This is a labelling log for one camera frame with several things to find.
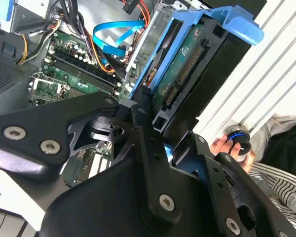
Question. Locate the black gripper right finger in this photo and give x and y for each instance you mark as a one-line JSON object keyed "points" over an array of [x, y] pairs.
{"points": [[219, 187]]}

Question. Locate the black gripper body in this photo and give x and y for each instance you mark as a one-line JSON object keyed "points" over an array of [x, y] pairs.
{"points": [[108, 202]]}

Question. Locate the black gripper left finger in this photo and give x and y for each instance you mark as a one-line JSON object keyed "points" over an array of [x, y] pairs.
{"points": [[39, 123]]}

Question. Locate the round black blue-ringed tool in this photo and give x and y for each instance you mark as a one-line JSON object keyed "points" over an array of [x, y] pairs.
{"points": [[239, 140]]}

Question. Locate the hard disk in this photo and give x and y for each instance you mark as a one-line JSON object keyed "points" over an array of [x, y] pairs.
{"points": [[187, 64]]}

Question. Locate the person hand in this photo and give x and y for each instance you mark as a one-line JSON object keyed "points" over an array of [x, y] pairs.
{"points": [[220, 145]]}

